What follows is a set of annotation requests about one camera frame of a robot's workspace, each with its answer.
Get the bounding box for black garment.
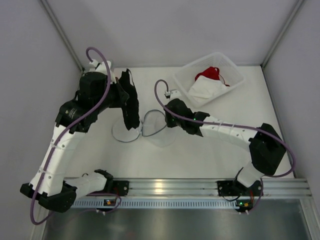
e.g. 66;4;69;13
118;68;140;131

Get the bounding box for blue trimmed mesh laundry bag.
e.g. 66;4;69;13
111;109;177;148

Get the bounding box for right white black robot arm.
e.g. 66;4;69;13
164;98;286;188

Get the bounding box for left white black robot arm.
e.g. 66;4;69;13
20;69;140;213

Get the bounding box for white garment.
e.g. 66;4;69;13
188;76;229;103

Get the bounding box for white plastic basket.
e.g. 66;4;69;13
173;52;245;108

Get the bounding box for red garment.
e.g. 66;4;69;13
194;66;230;87

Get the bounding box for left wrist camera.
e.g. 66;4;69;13
88;59;116;79

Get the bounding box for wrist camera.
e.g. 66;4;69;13
164;89;182;100
88;59;116;79

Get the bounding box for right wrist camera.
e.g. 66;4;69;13
164;89;182;100

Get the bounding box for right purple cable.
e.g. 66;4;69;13
153;79;298;178

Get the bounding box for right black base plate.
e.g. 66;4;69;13
217;180;244;197

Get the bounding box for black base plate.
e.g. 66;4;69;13
217;180;244;197
100;180;130;197

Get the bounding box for perforated white cable duct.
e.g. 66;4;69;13
72;198;240;209

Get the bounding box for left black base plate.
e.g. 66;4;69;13
100;180;130;197

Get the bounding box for aluminium mounting rail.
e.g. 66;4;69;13
89;178;312;199

